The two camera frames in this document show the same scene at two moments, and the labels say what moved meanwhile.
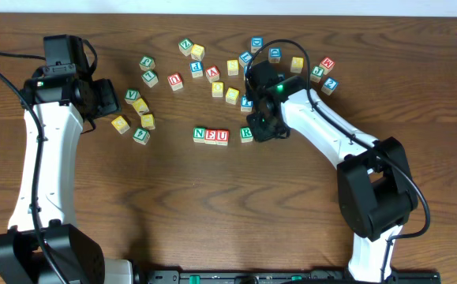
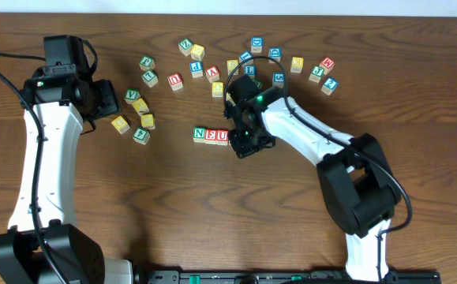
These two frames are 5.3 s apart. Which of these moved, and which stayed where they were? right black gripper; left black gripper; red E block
Moved: right black gripper
Stayed: red E block; left black gripper
